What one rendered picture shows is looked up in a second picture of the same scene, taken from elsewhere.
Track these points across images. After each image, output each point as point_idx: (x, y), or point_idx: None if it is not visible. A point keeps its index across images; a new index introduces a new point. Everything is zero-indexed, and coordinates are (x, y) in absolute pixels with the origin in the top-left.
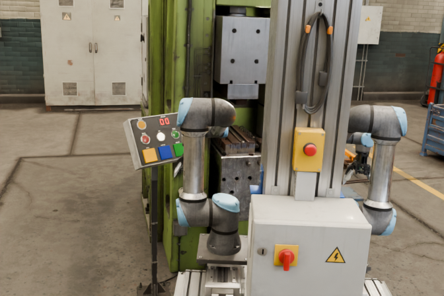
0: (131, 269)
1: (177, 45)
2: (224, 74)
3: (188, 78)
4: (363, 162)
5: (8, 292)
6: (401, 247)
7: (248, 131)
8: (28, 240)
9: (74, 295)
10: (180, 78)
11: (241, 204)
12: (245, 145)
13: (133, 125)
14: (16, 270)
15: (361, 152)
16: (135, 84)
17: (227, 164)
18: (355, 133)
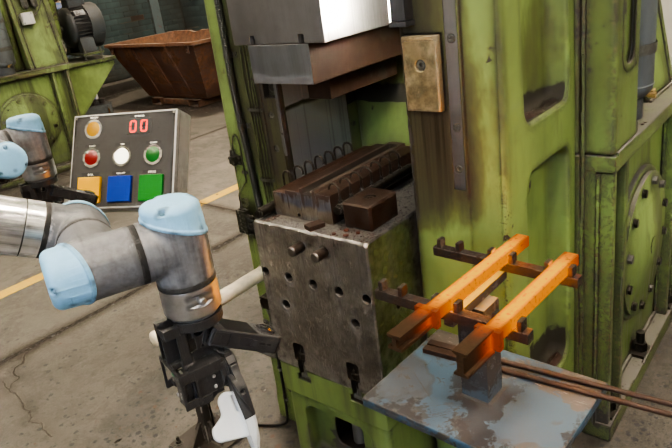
0: (251, 378)
1: None
2: (237, 20)
3: (223, 34)
4: (168, 355)
5: (116, 342)
6: None
7: (365, 166)
8: (226, 280)
9: (149, 381)
10: (217, 33)
11: (309, 339)
12: (310, 200)
13: (79, 129)
14: (160, 316)
15: (166, 318)
16: (668, 42)
17: (265, 239)
18: (60, 238)
